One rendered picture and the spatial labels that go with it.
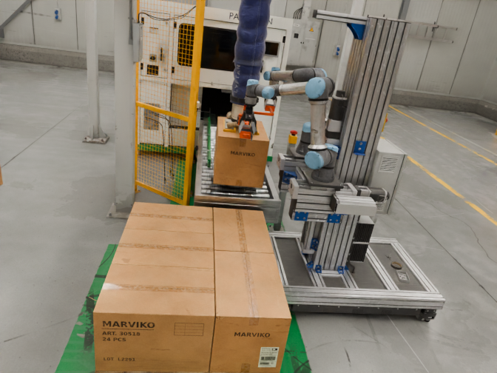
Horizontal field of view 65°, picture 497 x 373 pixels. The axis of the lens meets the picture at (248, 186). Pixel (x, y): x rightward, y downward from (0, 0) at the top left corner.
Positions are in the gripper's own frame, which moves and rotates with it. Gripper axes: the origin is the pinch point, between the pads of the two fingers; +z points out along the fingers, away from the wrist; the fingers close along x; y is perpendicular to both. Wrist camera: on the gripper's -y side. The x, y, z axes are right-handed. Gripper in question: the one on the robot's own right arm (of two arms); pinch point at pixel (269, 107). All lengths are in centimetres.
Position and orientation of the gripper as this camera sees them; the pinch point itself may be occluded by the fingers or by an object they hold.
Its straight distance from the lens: 360.0
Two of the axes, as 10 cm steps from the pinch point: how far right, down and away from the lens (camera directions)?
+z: -1.3, 9.1, 4.0
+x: 9.9, 0.9, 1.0
